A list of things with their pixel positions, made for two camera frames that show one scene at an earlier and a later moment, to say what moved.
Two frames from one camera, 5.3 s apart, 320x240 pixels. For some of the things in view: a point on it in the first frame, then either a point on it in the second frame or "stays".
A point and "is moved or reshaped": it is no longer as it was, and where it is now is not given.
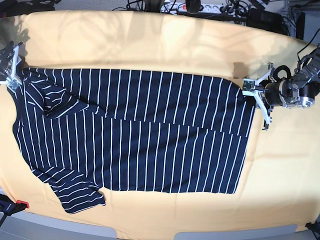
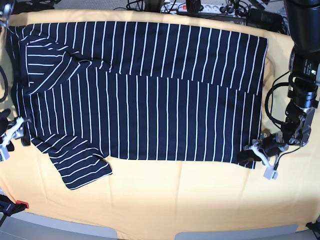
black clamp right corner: (314, 226) stays
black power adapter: (261, 18) stays
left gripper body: (6, 57) to (11, 130)
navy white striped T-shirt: (80, 131) is moved or reshaped
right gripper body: (276, 93) to (272, 144)
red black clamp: (9, 207) stays
